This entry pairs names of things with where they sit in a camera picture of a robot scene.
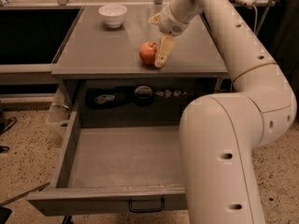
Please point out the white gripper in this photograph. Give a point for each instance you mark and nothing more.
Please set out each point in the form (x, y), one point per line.
(168, 23)

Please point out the red apple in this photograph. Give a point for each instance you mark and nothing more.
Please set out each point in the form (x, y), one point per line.
(147, 53)

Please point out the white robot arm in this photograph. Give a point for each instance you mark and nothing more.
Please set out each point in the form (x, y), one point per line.
(217, 132)

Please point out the open grey top drawer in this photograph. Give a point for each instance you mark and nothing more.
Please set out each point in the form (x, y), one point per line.
(112, 156)

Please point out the white ceramic bowl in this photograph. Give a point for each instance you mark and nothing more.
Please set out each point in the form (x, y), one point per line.
(113, 15)

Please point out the small pale scraps row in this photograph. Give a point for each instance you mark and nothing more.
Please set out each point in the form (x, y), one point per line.
(170, 93)

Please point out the black tape roll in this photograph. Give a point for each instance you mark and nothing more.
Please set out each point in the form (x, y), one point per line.
(143, 96)

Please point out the grey cabinet desk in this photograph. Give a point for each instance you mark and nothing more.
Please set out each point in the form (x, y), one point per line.
(94, 52)

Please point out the black cloth with grey item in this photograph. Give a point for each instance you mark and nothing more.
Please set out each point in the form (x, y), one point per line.
(109, 98)

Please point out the black drawer handle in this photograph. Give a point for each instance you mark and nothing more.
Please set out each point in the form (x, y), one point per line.
(146, 206)

